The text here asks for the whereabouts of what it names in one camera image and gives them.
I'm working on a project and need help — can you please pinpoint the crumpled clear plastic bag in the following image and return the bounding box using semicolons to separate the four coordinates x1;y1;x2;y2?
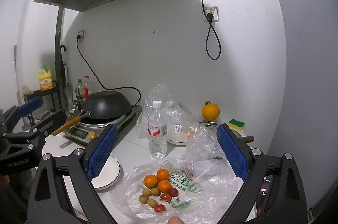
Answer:
182;124;230;169

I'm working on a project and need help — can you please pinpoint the mandarin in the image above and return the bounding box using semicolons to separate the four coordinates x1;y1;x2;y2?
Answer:
158;180;172;193
144;174;158;189
157;168;170;181

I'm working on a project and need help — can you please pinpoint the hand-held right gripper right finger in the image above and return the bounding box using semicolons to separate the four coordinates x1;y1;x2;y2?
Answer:
217;124;308;224

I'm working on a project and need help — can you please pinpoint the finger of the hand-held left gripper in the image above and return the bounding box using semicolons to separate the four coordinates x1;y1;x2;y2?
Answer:
0;97;44;132
0;110;68;147

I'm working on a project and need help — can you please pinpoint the clear water bottle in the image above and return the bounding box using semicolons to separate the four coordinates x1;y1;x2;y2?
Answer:
147;100;169;160

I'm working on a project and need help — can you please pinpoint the dark oil bottle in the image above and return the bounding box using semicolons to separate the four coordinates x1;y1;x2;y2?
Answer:
75;79;83;103

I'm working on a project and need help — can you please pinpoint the black smartphone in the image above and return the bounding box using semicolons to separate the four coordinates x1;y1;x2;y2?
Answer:
255;178;272;216

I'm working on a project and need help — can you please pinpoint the black metal rack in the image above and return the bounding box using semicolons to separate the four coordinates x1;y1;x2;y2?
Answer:
24;81;60;132

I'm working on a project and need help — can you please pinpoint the yellow dish soap bottle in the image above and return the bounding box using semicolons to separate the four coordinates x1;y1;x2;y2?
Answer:
39;65;54;92

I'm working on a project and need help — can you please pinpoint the black range hood cable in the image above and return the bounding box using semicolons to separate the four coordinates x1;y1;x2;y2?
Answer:
179;0;222;60

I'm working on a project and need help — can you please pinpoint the white bowl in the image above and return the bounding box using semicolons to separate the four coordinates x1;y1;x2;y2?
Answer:
166;108;198;146

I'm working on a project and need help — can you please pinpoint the large orange with leaf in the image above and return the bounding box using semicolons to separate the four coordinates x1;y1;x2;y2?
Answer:
202;101;220;121

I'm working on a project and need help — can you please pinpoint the white plate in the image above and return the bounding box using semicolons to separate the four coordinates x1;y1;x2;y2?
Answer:
91;155;121;190

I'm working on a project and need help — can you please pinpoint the red label bottle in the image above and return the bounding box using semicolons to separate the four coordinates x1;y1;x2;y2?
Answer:
83;76;93;102

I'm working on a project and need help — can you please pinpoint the dark vertical pipe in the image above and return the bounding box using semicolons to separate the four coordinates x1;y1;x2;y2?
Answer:
54;6;66;111

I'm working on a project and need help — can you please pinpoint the yellow green sponge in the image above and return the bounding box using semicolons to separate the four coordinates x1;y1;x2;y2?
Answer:
228;119;245;131

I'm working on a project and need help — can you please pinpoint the black cooker cable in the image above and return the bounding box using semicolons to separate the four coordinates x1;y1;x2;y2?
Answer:
76;34;142;107

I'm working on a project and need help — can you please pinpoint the green printed plastic bag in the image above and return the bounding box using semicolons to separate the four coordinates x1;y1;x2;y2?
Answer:
109;158;245;224

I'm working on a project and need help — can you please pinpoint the steel induction cooker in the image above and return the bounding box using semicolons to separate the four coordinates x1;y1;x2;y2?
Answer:
63;105;143;146

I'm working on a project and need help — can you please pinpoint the black umbrella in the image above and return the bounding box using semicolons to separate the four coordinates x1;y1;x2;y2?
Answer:
60;45;71;98

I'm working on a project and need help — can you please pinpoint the pot with wooden handle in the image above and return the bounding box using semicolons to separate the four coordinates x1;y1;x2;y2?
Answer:
199;120;254;144

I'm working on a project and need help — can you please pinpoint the white crumpled plastic bag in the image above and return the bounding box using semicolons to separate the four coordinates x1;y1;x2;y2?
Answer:
190;159;219;172

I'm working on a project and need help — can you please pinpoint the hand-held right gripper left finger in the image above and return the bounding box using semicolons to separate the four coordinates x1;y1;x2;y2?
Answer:
28;124;119;224

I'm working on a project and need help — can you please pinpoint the black wok with yellow handle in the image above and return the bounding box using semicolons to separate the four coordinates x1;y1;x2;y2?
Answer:
51;91;132;136

